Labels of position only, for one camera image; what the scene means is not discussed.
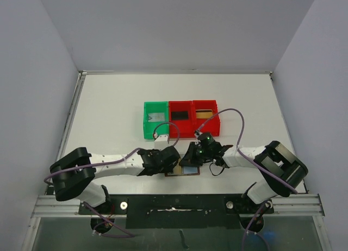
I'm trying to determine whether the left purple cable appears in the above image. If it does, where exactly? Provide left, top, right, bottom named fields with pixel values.
left=43, top=122, right=182, bottom=237

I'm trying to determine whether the gold card with grey stripe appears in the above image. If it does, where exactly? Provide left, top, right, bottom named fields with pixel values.
left=173, top=165, right=183, bottom=175

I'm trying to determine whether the middle red plastic bin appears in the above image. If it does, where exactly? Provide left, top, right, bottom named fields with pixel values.
left=169, top=101, right=194, bottom=139

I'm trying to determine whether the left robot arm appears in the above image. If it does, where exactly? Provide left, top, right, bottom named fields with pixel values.
left=44, top=146, right=181, bottom=214

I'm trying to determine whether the black card in red bin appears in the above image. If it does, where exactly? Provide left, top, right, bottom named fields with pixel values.
left=171, top=111, right=189, bottom=121

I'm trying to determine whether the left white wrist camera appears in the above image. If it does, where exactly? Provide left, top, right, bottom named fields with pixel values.
left=153, top=134, right=170, bottom=150

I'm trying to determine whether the gold card in red bin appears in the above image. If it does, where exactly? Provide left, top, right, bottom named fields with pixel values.
left=195, top=109, right=213, bottom=120

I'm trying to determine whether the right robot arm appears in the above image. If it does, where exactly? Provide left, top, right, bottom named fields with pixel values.
left=179, top=133, right=308, bottom=212

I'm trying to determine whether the red plastic bin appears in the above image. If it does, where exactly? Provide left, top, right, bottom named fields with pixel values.
left=192, top=100, right=221, bottom=137
left=169, top=101, right=194, bottom=139

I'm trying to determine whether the green plastic bin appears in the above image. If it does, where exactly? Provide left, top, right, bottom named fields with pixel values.
left=143, top=101, right=169, bottom=140

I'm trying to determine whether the brown leather card holder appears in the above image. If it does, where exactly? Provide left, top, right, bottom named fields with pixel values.
left=165, top=159, right=200, bottom=177

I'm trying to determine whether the right red plastic bin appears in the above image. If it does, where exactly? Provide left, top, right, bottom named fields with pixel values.
left=192, top=100, right=221, bottom=137

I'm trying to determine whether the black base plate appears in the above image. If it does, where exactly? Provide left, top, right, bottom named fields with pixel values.
left=95, top=193, right=274, bottom=229

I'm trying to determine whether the silver card in green bin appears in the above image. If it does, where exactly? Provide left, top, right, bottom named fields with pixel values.
left=147, top=112, right=166, bottom=122

